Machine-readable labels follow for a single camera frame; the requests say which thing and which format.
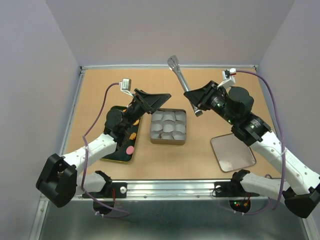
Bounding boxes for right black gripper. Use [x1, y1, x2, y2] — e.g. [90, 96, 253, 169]
[183, 80, 237, 126]

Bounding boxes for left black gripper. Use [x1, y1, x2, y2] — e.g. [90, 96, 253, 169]
[122, 89, 171, 131]

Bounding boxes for orange round sandwich cookie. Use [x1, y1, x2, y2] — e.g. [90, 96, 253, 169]
[133, 119, 140, 126]

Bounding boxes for metal serving tongs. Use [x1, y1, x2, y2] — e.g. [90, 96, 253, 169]
[167, 55, 203, 117]

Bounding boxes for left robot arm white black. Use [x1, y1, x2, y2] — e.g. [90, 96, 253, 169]
[35, 89, 171, 208]

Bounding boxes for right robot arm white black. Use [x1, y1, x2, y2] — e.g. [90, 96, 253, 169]
[184, 81, 320, 219]

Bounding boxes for white paper cookie cups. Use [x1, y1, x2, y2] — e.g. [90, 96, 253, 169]
[150, 109, 186, 140]

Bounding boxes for small orange shaped cookie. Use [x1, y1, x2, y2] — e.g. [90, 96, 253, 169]
[129, 132, 137, 141]

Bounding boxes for pink round cookie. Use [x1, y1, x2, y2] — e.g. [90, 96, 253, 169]
[126, 145, 135, 155]

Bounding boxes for gold tin lid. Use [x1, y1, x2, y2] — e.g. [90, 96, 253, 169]
[210, 133, 257, 173]

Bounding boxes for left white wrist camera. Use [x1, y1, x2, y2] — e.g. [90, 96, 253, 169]
[119, 78, 133, 97]

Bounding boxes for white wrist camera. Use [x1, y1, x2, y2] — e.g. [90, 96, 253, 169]
[217, 68, 237, 90]
[119, 78, 133, 97]

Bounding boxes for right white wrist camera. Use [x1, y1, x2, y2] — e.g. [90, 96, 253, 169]
[217, 68, 237, 90]

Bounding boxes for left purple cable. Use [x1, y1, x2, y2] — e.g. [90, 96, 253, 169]
[81, 82, 131, 219]

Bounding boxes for purple cable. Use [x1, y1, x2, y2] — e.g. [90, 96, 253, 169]
[81, 82, 131, 219]
[219, 69, 287, 216]

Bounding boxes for aluminium frame rail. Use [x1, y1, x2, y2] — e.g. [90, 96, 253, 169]
[39, 177, 276, 201]

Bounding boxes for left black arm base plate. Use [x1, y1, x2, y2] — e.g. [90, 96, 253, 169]
[89, 181, 128, 199]

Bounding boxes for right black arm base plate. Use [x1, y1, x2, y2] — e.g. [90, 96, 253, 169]
[214, 181, 260, 198]

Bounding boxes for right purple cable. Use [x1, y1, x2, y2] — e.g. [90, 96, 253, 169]
[219, 69, 287, 216]

